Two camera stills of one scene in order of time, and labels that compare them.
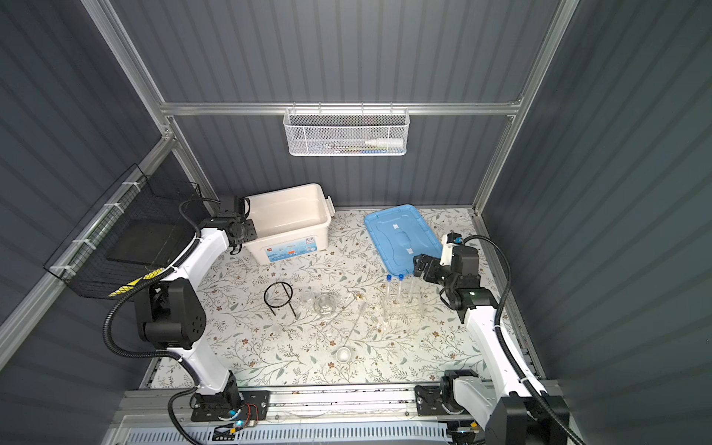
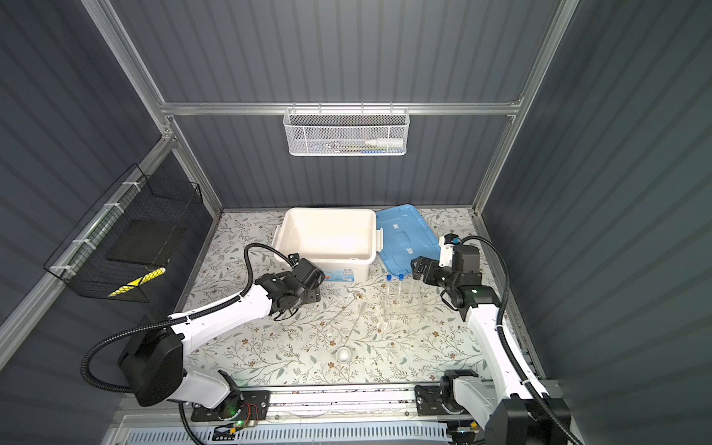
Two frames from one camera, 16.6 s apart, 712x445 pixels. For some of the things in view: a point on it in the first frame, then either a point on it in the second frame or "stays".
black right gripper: [421, 267] stays
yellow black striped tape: [132, 285] stays
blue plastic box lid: [401, 235] stays
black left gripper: [251, 234] to [314, 295]
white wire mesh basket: [347, 132] stays
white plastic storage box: [292, 222] to [341, 241]
